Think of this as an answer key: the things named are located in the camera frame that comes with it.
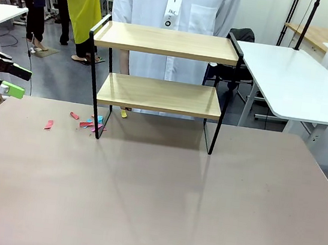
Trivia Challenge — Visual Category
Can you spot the two-tier wood metal shelf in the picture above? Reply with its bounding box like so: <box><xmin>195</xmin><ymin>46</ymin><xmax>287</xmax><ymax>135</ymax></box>
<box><xmin>76</xmin><ymin>12</ymin><xmax>248</xmax><ymax>159</ymax></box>

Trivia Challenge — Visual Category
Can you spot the person's right hand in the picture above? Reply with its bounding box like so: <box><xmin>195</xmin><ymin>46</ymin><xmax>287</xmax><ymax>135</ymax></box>
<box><xmin>117</xmin><ymin>49</ymin><xmax>133</xmax><ymax>76</ymax></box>

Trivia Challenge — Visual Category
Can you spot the beige floor mat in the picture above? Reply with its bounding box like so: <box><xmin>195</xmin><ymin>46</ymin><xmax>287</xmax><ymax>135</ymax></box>
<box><xmin>29</xmin><ymin>45</ymin><xmax>62</xmax><ymax>62</ymax></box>

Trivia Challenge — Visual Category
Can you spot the small white side table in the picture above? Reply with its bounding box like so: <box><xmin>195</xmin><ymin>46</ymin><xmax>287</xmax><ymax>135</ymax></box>
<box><xmin>0</xmin><ymin>4</ymin><xmax>30</xmax><ymax>56</ymax></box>

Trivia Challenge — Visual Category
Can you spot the large red paper scrap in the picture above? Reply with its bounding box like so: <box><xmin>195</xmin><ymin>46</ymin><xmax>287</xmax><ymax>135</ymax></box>
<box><xmin>78</xmin><ymin>119</ymin><xmax>96</xmax><ymax>129</ymax></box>

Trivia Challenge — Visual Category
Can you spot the magenta paper scrap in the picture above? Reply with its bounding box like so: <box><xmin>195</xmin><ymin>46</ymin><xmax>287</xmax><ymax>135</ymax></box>
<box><xmin>89</xmin><ymin>123</ymin><xmax>104</xmax><ymax>135</ymax></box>

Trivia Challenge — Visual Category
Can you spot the person in white lab coat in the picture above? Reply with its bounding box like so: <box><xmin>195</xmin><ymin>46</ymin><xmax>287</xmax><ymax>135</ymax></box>
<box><xmin>98</xmin><ymin>0</ymin><xmax>243</xmax><ymax>125</ymax></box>

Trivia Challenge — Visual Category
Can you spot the black office chair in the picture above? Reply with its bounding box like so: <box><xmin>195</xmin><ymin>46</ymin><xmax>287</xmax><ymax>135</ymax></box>
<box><xmin>200</xmin><ymin>22</ymin><xmax>269</xmax><ymax>105</ymax></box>

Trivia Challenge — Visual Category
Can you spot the large white side table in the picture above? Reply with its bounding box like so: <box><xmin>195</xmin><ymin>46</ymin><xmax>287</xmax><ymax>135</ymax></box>
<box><xmin>222</xmin><ymin>40</ymin><xmax>328</xmax><ymax>148</ymax></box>

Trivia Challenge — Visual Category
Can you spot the black tripod stand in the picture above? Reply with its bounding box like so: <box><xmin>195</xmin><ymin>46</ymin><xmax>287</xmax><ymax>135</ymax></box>
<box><xmin>278</xmin><ymin>0</ymin><xmax>301</xmax><ymax>49</ymax></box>

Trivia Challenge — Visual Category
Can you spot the black stand pole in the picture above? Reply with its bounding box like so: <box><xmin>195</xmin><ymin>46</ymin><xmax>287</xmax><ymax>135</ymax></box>
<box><xmin>293</xmin><ymin>0</ymin><xmax>321</xmax><ymax>54</ymax></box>

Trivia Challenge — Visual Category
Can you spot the wooden background desk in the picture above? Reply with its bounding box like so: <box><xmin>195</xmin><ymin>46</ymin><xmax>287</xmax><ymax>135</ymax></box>
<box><xmin>281</xmin><ymin>22</ymin><xmax>328</xmax><ymax>54</ymax></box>

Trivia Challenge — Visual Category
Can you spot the thin black hanging cable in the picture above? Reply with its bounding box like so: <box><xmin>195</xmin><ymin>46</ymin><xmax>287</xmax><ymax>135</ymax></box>
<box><xmin>18</xmin><ymin>38</ymin><xmax>39</xmax><ymax>97</ymax></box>

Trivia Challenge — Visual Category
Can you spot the white name badge lanyard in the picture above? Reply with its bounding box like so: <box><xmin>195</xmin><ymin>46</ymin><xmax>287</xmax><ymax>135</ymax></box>
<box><xmin>161</xmin><ymin>0</ymin><xmax>181</xmax><ymax>30</ymax></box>

